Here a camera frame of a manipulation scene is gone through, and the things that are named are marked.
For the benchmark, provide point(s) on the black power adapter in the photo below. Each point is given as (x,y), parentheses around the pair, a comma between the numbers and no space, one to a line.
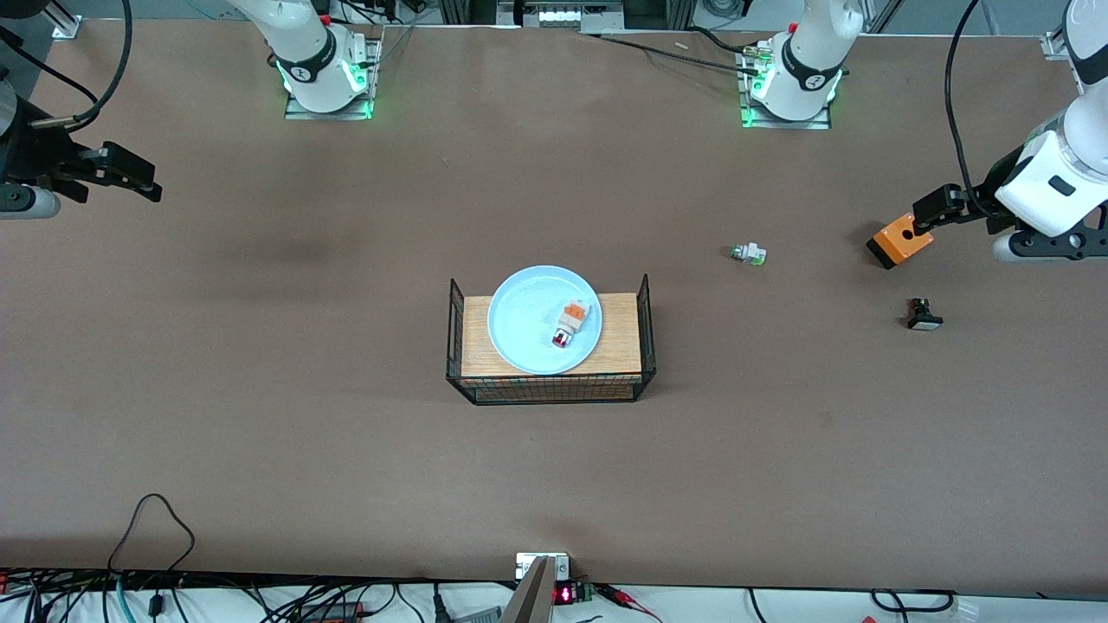
(333,612)

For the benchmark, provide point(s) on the light blue round plate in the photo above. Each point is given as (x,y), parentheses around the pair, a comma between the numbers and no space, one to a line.
(519,322)

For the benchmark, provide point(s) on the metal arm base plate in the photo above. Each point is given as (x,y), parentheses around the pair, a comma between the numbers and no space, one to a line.
(299,111)
(779,125)

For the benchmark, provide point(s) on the silver mounting bracket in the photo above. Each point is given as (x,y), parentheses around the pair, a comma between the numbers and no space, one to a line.
(523,566)

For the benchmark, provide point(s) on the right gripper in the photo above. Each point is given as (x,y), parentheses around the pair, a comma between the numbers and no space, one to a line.
(36,157)

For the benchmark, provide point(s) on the orange button enclosure box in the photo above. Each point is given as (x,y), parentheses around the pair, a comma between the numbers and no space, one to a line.
(897,245)

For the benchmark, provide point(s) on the red tipped probe lead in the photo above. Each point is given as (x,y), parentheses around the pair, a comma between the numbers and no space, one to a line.
(628,599)

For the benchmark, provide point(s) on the grey metal camera post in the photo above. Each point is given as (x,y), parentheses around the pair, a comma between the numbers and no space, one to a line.
(530,597)

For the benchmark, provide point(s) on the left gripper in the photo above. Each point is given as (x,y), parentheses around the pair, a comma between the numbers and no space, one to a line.
(976,202)

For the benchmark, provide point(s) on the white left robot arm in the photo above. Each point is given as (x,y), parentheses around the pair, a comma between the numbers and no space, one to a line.
(809,65)

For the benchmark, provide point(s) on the red digit display module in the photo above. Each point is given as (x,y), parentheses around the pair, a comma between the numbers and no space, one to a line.
(565,594)

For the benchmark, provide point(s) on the black white push button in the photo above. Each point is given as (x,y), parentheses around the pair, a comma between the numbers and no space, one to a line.
(924,317)

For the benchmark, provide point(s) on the red push button switch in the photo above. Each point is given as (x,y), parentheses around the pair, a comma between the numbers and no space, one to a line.
(571,322)

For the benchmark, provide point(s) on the aluminium frame profile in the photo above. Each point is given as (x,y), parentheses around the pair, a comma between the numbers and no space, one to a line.
(62,19)
(1054,45)

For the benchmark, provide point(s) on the small green white connector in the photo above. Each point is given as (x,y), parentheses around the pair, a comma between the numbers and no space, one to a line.
(750,253)

